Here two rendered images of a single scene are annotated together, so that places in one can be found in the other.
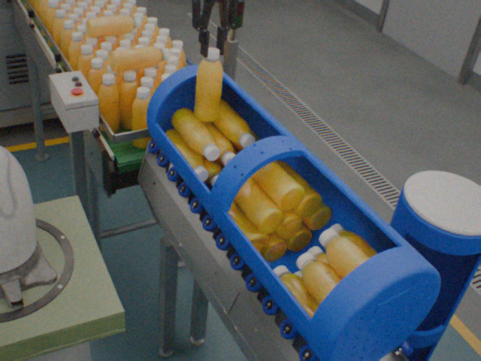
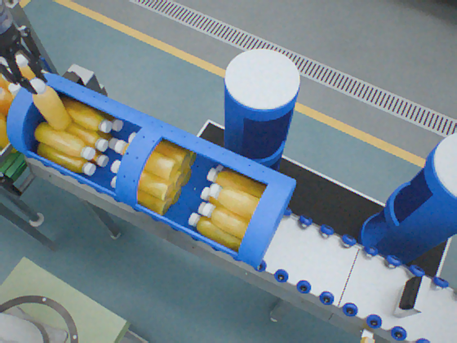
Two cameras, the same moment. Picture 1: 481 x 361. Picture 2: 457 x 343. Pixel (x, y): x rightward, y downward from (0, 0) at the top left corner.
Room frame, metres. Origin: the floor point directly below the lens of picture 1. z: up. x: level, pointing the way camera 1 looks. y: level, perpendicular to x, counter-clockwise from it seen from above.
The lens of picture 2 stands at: (0.43, 0.01, 2.26)
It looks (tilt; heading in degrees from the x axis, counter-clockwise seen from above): 64 degrees down; 330
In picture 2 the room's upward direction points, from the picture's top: 1 degrees clockwise
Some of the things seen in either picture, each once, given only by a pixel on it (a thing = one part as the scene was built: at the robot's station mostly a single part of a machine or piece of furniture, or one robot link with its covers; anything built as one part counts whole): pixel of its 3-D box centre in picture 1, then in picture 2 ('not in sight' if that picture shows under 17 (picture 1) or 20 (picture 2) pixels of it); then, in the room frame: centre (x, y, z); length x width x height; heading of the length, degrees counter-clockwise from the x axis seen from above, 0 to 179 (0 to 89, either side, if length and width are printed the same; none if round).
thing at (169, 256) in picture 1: (167, 301); (100, 215); (1.34, 0.22, 0.31); 0.06 x 0.06 x 0.63; 34
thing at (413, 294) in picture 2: not in sight; (409, 296); (0.34, -0.56, 1.00); 0.10 x 0.04 x 0.15; 124
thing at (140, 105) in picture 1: (143, 119); (2, 133); (1.48, 0.34, 0.99); 0.07 x 0.07 x 0.18
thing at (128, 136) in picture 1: (174, 127); (30, 122); (1.50, 0.24, 0.96); 0.40 x 0.01 x 0.03; 124
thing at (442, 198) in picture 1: (452, 201); (262, 77); (1.22, -0.58, 1.03); 0.28 x 0.28 x 0.01
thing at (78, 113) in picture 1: (74, 100); not in sight; (1.44, 0.55, 1.05); 0.20 x 0.10 x 0.10; 34
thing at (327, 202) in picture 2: not in sight; (300, 216); (0.91, -0.73, 0.07); 1.50 x 0.52 x 0.15; 32
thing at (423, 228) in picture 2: not in sight; (420, 213); (0.56, -1.01, 0.59); 0.28 x 0.28 x 0.88
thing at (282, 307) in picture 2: not in sight; (282, 307); (0.53, -0.34, 0.31); 0.06 x 0.06 x 0.63; 34
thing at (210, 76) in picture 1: (209, 86); (51, 106); (1.32, 0.13, 1.22); 0.07 x 0.07 x 0.18
